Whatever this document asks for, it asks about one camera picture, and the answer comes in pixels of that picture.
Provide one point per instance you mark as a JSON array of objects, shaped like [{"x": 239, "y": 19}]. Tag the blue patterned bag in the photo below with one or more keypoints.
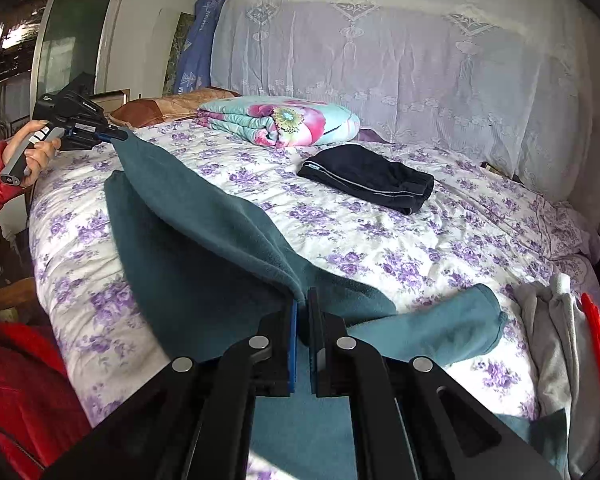
[{"x": 197, "y": 45}]

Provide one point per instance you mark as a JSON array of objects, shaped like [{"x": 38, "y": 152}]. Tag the person's red jacket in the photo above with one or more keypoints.
[{"x": 25, "y": 390}]

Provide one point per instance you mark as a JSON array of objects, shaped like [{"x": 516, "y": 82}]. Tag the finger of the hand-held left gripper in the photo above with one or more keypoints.
[{"x": 114, "y": 135}]

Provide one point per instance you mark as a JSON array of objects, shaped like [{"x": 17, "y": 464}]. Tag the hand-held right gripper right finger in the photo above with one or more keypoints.
[{"x": 314, "y": 347}]

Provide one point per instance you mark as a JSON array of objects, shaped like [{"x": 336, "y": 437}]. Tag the teal fleece pants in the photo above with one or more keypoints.
[{"x": 190, "y": 240}]

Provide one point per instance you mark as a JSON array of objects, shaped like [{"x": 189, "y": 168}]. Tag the brown pillow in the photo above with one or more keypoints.
[{"x": 150, "y": 107}]

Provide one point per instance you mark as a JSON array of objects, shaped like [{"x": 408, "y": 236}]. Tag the window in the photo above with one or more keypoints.
[{"x": 75, "y": 35}]

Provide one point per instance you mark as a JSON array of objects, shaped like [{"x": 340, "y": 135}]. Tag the bed with purple floral sheet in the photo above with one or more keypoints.
[{"x": 380, "y": 245}]

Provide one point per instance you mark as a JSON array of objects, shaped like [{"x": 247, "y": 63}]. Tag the grey garment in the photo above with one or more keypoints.
[{"x": 555, "y": 360}]

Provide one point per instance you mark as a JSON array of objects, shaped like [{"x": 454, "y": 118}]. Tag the purple floral pillow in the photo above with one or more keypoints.
[{"x": 567, "y": 230}]

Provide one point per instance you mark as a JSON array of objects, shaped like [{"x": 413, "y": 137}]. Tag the person's left hand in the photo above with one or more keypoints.
[{"x": 39, "y": 156}]

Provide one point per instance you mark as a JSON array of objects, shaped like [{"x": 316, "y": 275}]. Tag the folded floral blanket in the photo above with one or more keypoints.
[{"x": 280, "y": 120}]

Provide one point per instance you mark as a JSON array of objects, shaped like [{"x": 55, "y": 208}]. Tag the folded black pants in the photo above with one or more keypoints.
[{"x": 367, "y": 175}]

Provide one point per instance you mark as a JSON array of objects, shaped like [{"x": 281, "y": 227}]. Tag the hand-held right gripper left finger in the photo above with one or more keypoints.
[{"x": 292, "y": 347}]

